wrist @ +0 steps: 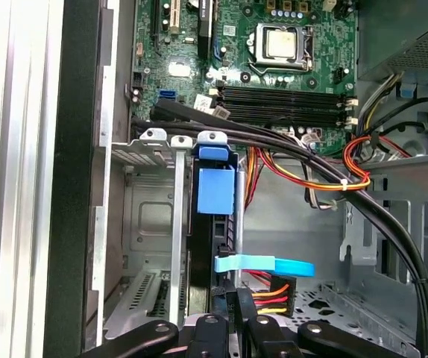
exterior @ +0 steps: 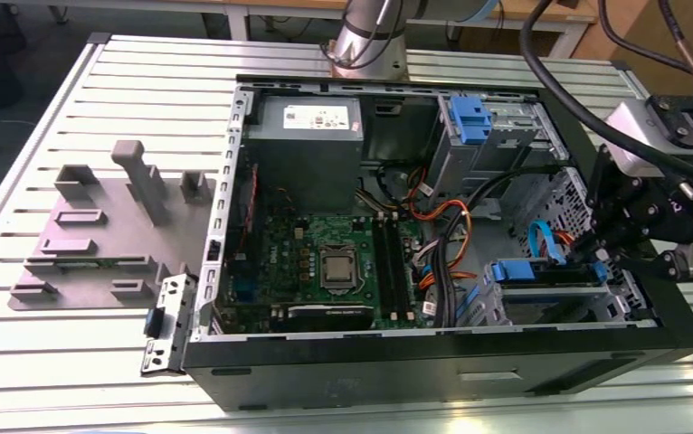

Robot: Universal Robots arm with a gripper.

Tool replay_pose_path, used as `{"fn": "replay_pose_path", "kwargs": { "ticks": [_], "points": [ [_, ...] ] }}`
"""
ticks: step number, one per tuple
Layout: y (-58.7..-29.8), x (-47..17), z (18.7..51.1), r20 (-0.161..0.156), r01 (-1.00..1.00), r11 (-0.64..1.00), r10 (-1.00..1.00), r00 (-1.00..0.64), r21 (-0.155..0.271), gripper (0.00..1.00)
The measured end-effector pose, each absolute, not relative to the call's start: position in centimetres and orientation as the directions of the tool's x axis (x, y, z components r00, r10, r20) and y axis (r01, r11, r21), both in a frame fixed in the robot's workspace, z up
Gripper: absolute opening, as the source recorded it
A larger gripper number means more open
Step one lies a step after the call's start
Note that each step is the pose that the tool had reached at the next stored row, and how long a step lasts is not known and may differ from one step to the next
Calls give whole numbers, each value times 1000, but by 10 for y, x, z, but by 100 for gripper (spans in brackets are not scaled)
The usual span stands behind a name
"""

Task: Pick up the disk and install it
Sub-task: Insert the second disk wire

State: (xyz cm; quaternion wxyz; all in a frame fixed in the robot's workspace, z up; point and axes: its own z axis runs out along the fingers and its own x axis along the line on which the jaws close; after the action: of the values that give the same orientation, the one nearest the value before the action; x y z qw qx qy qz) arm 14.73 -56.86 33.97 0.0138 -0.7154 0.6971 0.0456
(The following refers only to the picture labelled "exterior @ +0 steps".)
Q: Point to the silver CPU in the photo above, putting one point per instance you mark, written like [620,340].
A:
[339,270]

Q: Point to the blue plastic drive latch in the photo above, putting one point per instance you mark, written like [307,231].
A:
[470,117]

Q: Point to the green motherboard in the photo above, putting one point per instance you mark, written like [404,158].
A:
[286,235]

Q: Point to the metal expansion slot bracket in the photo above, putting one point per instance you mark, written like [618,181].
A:
[171,307]

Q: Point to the wooden desk white frame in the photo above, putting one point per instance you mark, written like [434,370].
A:
[570,19]

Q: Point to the black CPU socket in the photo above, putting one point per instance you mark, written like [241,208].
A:
[337,248]

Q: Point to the black RAM slot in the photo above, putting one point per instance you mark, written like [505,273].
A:
[401,267]
[386,267]

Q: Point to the black open PC case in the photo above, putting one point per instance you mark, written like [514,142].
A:
[382,375]

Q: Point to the metal disk bay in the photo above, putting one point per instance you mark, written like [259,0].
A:
[564,293]

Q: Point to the black graphics card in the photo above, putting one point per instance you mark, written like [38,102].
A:
[329,316]

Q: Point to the green RAM stick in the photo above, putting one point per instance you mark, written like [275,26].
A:
[84,265]

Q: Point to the large silver camera box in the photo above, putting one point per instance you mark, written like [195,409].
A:
[636,117]

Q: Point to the grey parts rack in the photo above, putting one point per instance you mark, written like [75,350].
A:
[111,226]

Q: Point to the metal optical drive cage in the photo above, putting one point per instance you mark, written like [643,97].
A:
[492,158]

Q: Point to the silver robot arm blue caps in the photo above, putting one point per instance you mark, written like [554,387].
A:
[370,54]

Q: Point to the grey power supply unit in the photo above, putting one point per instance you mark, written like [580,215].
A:
[305,172]

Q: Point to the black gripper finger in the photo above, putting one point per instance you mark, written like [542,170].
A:
[648,260]
[602,190]

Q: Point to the hard disk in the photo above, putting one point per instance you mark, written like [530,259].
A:
[513,271]

